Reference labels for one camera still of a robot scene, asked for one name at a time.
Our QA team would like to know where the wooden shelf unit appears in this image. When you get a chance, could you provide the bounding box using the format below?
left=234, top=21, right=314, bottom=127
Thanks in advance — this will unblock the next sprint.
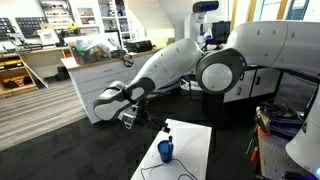
left=0, top=45, right=72, bottom=100

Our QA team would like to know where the thin black cable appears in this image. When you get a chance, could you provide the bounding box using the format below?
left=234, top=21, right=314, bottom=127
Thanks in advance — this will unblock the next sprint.
left=139, top=158, right=200, bottom=180

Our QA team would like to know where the robot mounting table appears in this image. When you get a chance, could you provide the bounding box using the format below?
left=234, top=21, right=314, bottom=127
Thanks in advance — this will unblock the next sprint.
left=255, top=125, right=320, bottom=180

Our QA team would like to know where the white drawer cabinet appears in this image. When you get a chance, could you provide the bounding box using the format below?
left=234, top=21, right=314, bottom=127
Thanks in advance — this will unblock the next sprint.
left=67, top=49, right=161, bottom=125

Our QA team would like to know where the tall white display shelf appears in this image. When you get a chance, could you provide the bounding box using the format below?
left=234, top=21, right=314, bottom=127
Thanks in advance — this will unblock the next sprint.
left=68, top=0, right=135, bottom=45

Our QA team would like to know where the leaning white board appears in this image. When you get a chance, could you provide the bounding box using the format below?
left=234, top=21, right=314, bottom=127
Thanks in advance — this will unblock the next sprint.
left=22, top=59, right=50, bottom=89

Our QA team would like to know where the blue plastic cup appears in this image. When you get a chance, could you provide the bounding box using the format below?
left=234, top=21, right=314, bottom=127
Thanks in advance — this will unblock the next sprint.
left=157, top=139, right=175, bottom=164

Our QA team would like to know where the black coiled cord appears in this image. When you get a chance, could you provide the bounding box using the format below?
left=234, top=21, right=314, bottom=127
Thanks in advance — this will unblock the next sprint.
left=111, top=49, right=135, bottom=68

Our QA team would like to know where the white cabinet with black handles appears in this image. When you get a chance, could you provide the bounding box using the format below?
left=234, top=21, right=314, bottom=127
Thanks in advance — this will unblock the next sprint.
left=222, top=64, right=284, bottom=104

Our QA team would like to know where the black computer monitor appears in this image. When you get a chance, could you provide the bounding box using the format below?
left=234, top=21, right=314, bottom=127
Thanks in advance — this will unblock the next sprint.
left=211, top=20, right=232, bottom=46

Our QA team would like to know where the black keyboard panel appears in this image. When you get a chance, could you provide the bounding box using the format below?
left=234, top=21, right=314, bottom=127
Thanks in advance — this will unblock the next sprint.
left=14, top=16, right=50, bottom=39

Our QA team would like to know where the clear bin of colourful items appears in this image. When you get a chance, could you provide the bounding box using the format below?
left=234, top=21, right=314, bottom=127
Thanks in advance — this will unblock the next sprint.
left=64, top=34, right=113, bottom=66

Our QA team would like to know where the pile of black cables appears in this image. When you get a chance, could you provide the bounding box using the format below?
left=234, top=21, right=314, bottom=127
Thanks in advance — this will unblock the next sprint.
left=255, top=99, right=302, bottom=122

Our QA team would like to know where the black box device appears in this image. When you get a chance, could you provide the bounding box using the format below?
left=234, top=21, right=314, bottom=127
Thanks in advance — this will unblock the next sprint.
left=124, top=39, right=154, bottom=54

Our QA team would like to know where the small black floor box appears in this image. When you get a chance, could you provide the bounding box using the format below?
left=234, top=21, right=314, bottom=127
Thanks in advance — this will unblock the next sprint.
left=55, top=65, right=71, bottom=82

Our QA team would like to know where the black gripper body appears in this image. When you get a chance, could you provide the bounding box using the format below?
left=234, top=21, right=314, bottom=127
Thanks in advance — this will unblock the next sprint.
left=134, top=99, right=168, bottom=132

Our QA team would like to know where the white picture frame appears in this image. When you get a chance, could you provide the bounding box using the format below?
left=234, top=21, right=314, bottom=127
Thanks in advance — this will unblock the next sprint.
left=36, top=28, right=61, bottom=46

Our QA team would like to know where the orange handled screwdriver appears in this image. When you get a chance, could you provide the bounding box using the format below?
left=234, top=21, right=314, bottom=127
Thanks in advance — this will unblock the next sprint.
left=249, top=145, right=261, bottom=164

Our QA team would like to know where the white parts shelf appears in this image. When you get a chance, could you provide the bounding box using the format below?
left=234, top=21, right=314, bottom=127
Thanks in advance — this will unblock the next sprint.
left=38, top=0, right=75, bottom=32

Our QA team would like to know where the white machine with blue head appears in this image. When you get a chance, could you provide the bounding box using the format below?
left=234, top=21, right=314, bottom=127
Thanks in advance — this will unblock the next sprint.
left=184, top=0, right=221, bottom=44

